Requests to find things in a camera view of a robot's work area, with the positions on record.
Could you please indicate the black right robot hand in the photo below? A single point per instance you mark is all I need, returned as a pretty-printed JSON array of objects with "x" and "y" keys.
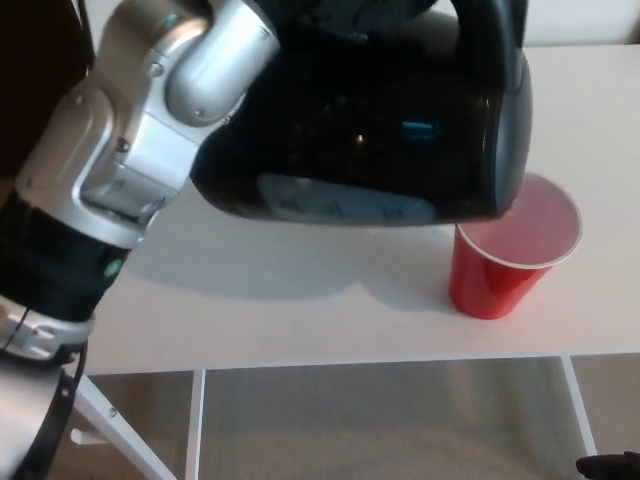
[{"x": 615, "y": 470}]

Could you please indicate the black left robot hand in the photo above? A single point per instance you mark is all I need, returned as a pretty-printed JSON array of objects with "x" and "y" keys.
[{"x": 330, "y": 20}]

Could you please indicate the white table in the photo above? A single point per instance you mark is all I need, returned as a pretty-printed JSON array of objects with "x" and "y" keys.
[{"x": 300, "y": 310}]

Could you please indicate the white low cabinet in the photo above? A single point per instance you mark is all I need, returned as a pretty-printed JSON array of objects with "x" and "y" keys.
[{"x": 575, "y": 22}]

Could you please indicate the black electric kettle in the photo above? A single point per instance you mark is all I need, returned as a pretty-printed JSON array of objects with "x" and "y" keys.
[{"x": 375, "y": 100}]

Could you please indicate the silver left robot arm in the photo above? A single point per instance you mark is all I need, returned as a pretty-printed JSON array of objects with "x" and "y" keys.
[{"x": 125, "y": 125}]

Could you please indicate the red plastic cup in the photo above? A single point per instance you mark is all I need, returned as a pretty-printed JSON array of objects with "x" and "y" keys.
[{"x": 495, "y": 290}]

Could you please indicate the dark brown cabinet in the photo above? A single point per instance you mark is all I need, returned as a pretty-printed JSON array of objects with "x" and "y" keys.
[{"x": 40, "y": 60}]

